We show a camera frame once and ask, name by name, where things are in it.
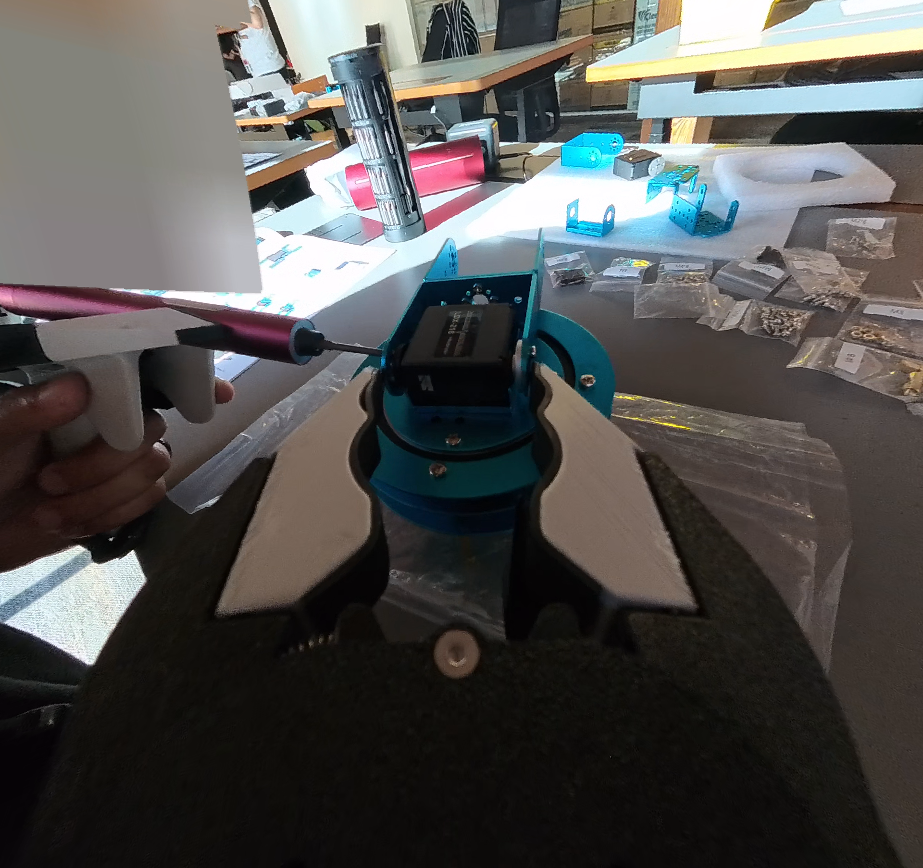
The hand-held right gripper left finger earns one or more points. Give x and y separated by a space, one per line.
288 522

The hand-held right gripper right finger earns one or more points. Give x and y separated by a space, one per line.
613 522

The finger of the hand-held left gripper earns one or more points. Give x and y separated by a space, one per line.
108 334

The red electric screwdriver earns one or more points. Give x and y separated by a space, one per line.
238 331

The blue toy robot arm base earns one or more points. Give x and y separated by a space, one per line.
461 450

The cluttered wooden desk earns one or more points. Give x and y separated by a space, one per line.
288 158

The orange-edged grey desk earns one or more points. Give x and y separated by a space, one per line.
469 68

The orange-edged white desk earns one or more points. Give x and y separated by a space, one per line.
793 39

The person's left hand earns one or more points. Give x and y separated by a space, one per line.
79 493

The clear plastic bag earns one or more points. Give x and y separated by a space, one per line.
721 479

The printed instruction sheet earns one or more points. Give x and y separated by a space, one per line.
317 262

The group of small screw bags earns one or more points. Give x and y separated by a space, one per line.
775 320

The black card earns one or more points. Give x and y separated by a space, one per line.
346 230

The grey cylindrical bit holder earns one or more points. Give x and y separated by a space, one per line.
378 161

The white foam sheet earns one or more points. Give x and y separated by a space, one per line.
519 212

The silver servo motor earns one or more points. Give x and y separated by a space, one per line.
638 164

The red aluminium screwdriver case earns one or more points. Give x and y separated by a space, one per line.
447 161

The small grey box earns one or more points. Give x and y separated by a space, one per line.
479 134

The striped jacket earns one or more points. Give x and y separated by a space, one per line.
451 28

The black office chair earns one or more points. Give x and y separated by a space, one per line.
526 10

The blue metal U bracket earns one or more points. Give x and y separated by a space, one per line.
588 228

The long blue metal bracket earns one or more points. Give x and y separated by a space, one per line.
696 223

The blue perforated metal bracket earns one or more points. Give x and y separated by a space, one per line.
674 174

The white foam frame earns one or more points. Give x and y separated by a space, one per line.
757 190

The blue round-ended metal bracket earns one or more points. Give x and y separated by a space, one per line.
577 154

